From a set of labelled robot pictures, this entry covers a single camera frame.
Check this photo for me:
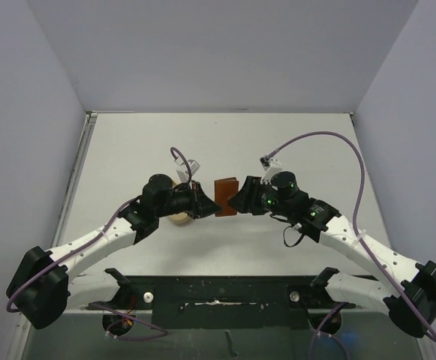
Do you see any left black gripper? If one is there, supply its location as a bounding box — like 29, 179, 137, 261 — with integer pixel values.
155, 180, 221, 219

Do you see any brown leather card holder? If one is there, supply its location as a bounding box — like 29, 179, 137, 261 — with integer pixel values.
214, 177, 239, 218

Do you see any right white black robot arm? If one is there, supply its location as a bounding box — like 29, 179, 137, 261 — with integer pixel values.
228, 171, 436, 342

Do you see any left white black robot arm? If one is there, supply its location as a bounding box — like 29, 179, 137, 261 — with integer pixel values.
6, 174, 221, 329

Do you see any beige oval tray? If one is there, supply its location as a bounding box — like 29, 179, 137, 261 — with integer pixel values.
167, 179, 198, 227

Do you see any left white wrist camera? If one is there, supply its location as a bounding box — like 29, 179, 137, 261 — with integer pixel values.
175, 159, 200, 183

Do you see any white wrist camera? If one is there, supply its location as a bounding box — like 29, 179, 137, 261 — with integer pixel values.
260, 155, 283, 185
175, 159, 200, 183

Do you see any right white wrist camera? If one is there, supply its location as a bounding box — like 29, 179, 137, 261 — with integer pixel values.
260, 155, 283, 185

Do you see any black thin wire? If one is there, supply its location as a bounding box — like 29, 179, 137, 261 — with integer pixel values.
281, 220, 305, 248

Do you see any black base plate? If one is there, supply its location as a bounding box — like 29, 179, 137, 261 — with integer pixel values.
106, 276, 336, 330

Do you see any aluminium frame rail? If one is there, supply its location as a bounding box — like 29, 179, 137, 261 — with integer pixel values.
51, 112, 98, 248

